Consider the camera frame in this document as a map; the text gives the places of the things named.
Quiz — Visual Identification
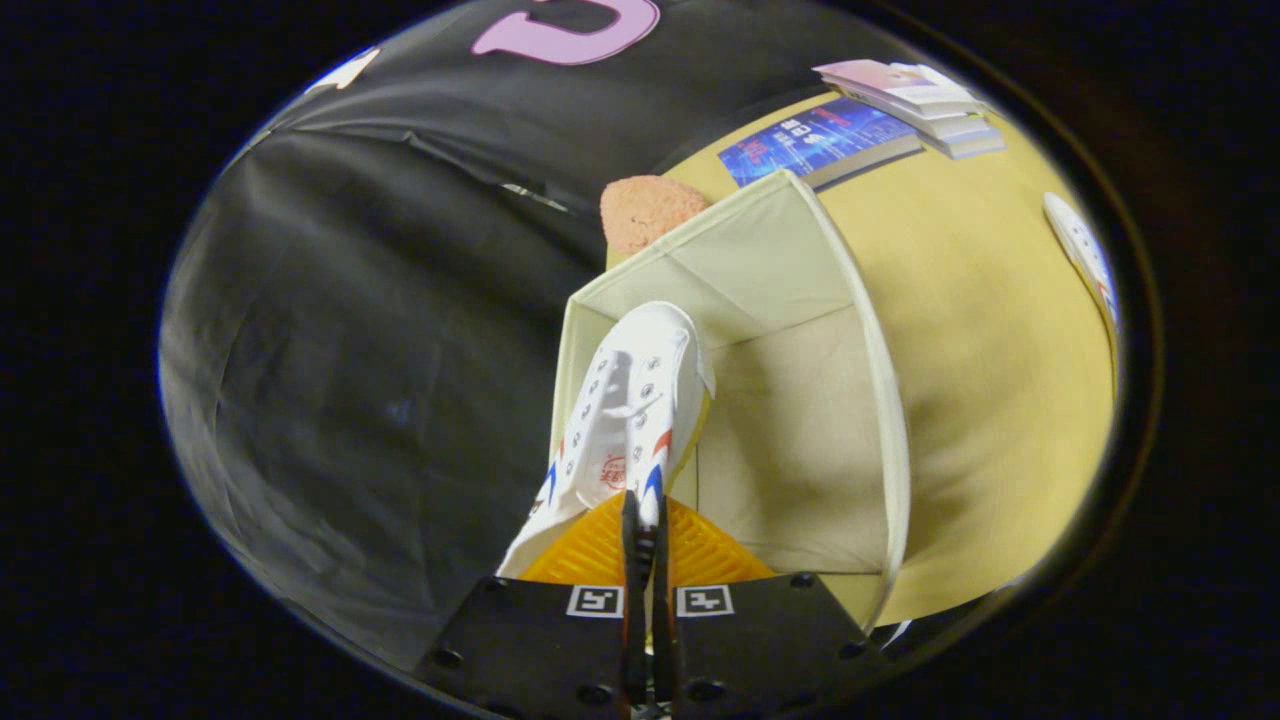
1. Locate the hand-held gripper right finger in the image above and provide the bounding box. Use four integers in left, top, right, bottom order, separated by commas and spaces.
650, 497, 891, 716

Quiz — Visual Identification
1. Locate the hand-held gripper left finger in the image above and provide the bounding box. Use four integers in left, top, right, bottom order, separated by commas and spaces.
415, 490, 641, 716

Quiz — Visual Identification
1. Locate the beige fabric storage box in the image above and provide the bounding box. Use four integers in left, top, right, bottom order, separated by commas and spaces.
548, 168, 913, 633

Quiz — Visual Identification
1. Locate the white shoe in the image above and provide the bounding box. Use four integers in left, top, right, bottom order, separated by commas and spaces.
1043, 191, 1119, 336
497, 301, 717, 579

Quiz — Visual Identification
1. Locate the black backdrop cloth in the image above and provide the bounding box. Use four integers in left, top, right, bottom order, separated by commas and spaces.
160, 0, 931, 671

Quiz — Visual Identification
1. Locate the orange fuzzy ball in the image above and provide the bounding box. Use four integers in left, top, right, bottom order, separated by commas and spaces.
599, 175, 713, 258

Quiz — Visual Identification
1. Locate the blue cover book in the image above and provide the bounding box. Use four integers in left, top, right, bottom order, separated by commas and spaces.
717, 96, 923, 191

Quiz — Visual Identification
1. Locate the grey blue book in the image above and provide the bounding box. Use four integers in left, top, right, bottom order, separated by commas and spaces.
925, 120, 1007, 161

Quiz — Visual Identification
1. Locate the white paged book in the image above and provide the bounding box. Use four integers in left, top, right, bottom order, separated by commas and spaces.
880, 95, 991, 136

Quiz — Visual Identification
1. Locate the pink cover book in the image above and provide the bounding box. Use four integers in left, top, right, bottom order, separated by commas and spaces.
812, 59, 976, 116

